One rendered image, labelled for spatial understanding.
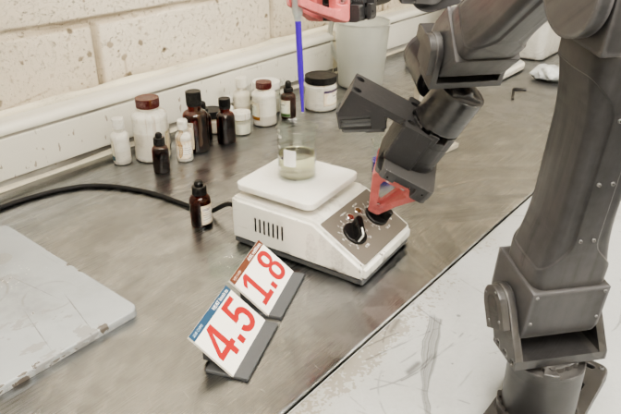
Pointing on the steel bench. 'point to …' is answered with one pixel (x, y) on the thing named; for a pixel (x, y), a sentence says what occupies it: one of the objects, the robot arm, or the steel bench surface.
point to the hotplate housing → (307, 234)
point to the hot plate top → (334, 179)
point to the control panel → (375, 242)
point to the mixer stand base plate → (48, 309)
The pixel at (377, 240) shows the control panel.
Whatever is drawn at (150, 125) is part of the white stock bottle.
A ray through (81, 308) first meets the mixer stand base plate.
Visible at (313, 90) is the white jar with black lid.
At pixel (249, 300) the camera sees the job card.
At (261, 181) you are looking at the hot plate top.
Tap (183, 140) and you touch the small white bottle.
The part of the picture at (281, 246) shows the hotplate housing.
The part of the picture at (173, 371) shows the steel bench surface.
